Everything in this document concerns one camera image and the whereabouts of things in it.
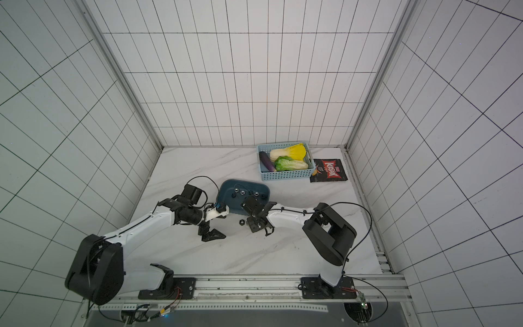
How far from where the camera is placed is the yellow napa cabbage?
1.07 m

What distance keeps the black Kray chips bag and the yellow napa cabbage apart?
2.9 inches

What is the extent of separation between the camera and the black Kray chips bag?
3.48ft

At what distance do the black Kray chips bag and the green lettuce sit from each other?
0.23 ft

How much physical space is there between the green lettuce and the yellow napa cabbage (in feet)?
0.05

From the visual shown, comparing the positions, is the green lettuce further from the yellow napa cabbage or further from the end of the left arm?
the end of the left arm

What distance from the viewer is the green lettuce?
1.03 metres
